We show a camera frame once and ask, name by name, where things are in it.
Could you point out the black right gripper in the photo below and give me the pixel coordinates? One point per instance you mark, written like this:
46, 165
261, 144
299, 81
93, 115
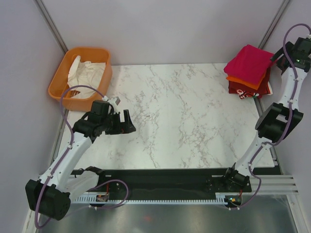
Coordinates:
281, 61

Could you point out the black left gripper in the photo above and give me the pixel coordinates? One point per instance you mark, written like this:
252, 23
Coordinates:
122, 127

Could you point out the magenta pink t shirt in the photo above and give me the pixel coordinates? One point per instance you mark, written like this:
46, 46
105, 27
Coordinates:
249, 64

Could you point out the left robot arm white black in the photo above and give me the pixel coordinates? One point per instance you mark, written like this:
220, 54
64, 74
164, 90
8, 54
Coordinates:
52, 194

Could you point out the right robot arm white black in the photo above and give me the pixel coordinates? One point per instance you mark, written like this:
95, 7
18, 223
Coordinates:
280, 118

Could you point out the orange folded t shirt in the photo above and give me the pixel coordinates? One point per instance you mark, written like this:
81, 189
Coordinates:
249, 84

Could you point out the dark red folded t shirt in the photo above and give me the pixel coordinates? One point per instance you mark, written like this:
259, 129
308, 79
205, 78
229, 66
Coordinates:
248, 90

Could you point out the white crumpled t shirt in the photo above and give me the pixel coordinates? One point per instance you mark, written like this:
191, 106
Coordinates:
84, 73

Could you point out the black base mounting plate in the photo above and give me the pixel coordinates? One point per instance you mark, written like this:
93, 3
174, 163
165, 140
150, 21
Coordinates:
172, 184

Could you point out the orange plastic basket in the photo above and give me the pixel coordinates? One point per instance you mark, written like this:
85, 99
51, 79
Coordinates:
59, 83

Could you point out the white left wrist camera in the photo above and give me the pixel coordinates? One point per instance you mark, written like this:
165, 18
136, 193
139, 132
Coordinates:
113, 102

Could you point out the right corner metal post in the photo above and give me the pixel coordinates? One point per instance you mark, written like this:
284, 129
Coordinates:
274, 23

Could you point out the corner metal post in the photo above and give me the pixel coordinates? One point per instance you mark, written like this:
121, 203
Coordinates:
274, 23
51, 24

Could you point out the white slotted cable duct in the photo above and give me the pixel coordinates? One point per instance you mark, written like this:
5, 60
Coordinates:
94, 198

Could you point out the left corner metal post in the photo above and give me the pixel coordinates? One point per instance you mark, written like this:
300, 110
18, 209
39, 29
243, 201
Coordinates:
51, 24

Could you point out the aluminium frame rail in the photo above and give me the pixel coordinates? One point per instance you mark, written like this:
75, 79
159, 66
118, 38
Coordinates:
277, 185

